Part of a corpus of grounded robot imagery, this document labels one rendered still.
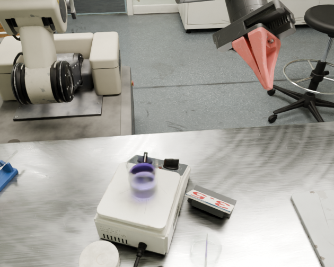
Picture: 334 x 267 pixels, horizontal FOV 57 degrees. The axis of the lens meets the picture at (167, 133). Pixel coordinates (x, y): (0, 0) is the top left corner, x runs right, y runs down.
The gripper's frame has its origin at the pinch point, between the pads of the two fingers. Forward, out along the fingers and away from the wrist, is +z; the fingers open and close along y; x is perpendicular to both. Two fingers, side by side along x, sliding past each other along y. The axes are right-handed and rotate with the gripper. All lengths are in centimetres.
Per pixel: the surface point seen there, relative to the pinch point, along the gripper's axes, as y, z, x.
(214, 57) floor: -101, -96, 177
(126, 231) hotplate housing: -26.4, 16.9, -6.2
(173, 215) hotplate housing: -21.1, 15.9, 0.0
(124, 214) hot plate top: -25.3, 14.2, -7.1
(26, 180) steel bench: -52, 4, -10
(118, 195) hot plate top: -27.4, 11.0, -6.1
